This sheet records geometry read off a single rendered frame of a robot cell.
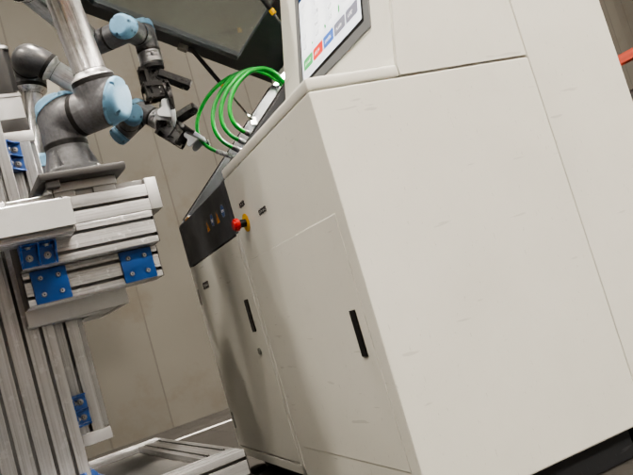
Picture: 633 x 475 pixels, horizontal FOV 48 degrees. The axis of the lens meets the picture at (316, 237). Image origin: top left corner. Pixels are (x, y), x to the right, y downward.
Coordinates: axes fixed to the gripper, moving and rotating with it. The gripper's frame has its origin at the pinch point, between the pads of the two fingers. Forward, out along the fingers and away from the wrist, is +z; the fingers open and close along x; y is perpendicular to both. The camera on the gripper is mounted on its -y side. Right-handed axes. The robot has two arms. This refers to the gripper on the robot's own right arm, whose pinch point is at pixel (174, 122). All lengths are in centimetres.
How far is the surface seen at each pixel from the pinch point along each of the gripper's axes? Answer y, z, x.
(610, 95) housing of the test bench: -82, 40, 93
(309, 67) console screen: -29, 4, 45
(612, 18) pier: -572, -129, -310
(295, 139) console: -3, 33, 80
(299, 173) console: -3, 40, 77
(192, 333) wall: -43, 66, -260
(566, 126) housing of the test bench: -66, 45, 93
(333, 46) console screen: -29, 6, 63
